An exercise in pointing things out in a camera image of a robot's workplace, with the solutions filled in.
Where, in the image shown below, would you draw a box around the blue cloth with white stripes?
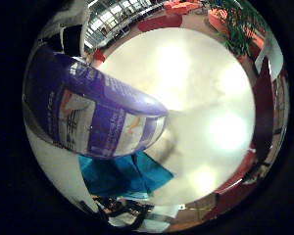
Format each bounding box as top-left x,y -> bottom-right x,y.
77,150 -> 175,201

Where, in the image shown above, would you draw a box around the black chair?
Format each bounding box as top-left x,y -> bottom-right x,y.
81,195 -> 155,231

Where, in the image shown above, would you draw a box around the orange planter box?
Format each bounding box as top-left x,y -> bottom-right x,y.
208,7 -> 267,51

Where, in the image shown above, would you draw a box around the green potted plant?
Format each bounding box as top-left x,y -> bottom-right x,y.
205,0 -> 269,57

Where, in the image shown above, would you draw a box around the white table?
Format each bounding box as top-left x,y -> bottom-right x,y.
254,34 -> 284,82

